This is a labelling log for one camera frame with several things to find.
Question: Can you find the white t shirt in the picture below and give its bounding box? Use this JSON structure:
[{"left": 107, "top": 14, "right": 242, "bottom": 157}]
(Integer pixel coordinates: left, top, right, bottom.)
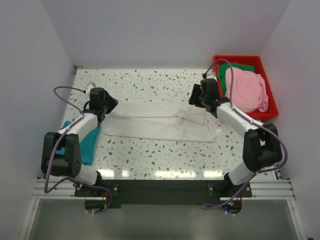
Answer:
[{"left": 102, "top": 101, "right": 217, "bottom": 143}]

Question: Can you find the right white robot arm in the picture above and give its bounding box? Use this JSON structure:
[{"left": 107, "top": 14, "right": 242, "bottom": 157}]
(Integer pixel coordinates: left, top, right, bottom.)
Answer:
[{"left": 188, "top": 78, "right": 283, "bottom": 197}]

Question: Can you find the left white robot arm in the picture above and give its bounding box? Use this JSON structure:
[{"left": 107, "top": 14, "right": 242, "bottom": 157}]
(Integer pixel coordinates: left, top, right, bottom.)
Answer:
[{"left": 41, "top": 86, "right": 118, "bottom": 196}]

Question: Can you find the green t shirt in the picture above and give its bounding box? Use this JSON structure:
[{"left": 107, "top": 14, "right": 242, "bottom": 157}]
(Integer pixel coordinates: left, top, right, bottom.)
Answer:
[{"left": 217, "top": 63, "right": 255, "bottom": 96}]

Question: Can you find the pink t shirt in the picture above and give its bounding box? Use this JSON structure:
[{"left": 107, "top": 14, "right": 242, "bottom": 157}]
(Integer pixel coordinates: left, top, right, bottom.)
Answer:
[{"left": 225, "top": 67, "right": 269, "bottom": 113}]

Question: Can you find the teal folded t shirt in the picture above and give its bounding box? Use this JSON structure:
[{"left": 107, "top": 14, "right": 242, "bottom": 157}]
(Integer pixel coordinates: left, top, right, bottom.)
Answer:
[{"left": 66, "top": 118, "right": 101, "bottom": 166}]

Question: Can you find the red plastic bin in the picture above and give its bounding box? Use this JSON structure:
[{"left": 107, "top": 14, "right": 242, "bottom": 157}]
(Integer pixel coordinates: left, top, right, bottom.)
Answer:
[{"left": 213, "top": 55, "right": 279, "bottom": 122}]

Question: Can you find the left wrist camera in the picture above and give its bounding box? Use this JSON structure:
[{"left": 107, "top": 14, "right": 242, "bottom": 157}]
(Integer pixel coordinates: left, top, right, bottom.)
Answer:
[{"left": 84, "top": 82, "right": 97, "bottom": 97}]

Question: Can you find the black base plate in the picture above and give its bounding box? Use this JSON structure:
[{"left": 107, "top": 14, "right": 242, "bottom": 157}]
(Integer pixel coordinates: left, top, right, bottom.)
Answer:
[{"left": 73, "top": 179, "right": 253, "bottom": 212}]

